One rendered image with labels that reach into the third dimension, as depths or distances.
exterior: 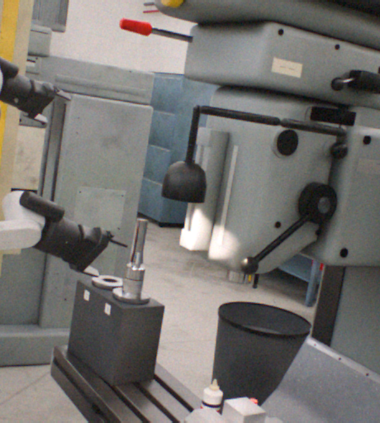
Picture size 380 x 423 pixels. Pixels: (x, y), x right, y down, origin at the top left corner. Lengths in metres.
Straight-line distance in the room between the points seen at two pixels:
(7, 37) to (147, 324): 1.55
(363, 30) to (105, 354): 0.91
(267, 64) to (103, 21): 9.87
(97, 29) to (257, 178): 9.80
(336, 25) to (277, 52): 0.12
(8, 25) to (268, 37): 1.84
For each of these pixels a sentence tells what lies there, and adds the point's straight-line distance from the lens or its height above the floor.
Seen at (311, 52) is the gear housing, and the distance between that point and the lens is 1.08.
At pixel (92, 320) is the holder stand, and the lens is 1.60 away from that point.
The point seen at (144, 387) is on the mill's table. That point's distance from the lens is 1.57.
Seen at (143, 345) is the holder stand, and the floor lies 1.02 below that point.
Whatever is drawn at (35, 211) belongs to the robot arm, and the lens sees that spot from 1.40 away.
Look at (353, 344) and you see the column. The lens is 1.53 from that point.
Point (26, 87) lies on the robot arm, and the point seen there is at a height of 1.56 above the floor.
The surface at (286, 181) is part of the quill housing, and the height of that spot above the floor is 1.49.
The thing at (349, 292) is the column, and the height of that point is 1.23.
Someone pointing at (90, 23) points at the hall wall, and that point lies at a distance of 10.77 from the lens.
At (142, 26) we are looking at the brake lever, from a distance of 1.15.
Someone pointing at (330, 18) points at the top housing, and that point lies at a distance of 1.10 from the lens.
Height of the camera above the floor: 1.58
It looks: 9 degrees down
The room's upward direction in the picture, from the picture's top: 9 degrees clockwise
